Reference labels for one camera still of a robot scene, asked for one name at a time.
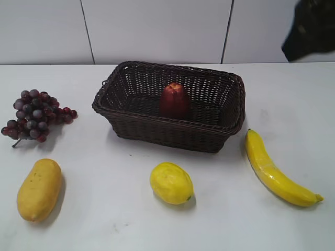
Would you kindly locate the yellow banana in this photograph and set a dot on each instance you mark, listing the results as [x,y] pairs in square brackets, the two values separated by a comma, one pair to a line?
[272,177]

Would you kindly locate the purple grape bunch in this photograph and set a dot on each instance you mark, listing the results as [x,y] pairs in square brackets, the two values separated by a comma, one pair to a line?
[35,113]

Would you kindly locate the yellow lemon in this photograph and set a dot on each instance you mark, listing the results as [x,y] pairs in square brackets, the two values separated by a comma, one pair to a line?
[171,183]

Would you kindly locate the dark brown wicker basket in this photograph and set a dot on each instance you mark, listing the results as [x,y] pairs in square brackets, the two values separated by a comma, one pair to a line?
[129,99]

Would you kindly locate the red apple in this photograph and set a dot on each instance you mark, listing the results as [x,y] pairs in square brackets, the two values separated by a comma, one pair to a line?
[174,102]

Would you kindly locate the yellow mango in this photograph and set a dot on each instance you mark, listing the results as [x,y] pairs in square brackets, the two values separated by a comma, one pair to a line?
[39,192]

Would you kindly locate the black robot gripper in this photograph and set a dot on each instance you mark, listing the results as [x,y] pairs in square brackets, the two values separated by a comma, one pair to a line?
[312,30]

